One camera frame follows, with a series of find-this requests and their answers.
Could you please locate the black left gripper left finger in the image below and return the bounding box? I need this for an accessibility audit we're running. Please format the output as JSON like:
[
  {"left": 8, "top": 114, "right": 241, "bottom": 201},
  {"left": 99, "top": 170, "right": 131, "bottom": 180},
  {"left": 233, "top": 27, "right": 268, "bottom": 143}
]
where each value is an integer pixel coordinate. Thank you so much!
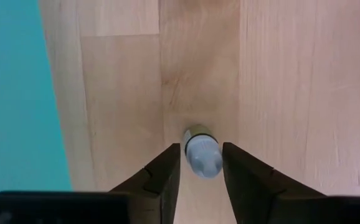
[{"left": 0, "top": 142, "right": 181, "bottom": 224}]

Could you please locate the teal plastic bin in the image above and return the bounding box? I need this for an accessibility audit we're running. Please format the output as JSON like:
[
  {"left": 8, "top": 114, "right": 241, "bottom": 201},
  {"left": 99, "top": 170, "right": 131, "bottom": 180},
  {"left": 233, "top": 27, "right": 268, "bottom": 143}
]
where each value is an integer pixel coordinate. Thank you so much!
[{"left": 0, "top": 0, "right": 73, "bottom": 200}]

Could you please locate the small white-capped coloring bottle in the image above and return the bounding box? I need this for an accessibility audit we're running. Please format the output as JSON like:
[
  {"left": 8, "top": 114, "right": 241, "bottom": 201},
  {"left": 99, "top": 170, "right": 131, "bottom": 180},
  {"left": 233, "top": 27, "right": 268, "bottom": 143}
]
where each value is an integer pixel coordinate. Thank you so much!
[{"left": 182, "top": 124, "right": 224, "bottom": 180}]

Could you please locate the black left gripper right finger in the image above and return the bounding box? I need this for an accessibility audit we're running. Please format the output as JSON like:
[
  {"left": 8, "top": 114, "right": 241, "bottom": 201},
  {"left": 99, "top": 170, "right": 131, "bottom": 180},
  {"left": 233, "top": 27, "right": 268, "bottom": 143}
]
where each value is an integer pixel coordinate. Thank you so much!
[{"left": 222, "top": 142, "right": 360, "bottom": 224}]

